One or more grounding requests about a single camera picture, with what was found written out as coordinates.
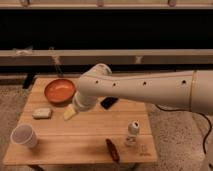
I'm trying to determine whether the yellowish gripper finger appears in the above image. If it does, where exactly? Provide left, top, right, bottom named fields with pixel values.
left=63, top=104, right=77, bottom=121

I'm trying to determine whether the black eraser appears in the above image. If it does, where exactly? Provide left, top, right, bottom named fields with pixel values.
left=101, top=97, right=118, bottom=110

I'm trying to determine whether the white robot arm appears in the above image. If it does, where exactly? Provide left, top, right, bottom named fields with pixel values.
left=71, top=63, right=213, bottom=115

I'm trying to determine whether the white ceramic cup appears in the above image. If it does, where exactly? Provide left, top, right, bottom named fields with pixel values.
left=10, top=124, right=38, bottom=148

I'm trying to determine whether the orange bowl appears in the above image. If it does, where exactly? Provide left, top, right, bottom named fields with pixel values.
left=44, top=79, right=76, bottom=104

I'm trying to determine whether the white sponge block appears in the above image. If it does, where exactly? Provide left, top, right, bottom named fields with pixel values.
left=32, top=108, right=52, bottom=119

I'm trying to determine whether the wooden table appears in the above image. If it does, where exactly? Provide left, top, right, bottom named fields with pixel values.
left=3, top=78, right=157, bottom=165

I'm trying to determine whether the brown red pen knife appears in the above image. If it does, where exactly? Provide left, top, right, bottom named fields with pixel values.
left=106, top=139, right=120, bottom=162

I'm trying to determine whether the small white bottle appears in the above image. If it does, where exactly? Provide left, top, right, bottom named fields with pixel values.
left=125, top=121, right=140, bottom=147

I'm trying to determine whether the metal rail shelf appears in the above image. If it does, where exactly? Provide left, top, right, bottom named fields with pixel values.
left=0, top=49, right=213, bottom=66

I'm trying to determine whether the black cable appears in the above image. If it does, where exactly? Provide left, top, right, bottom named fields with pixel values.
left=155, top=104, right=213, bottom=155

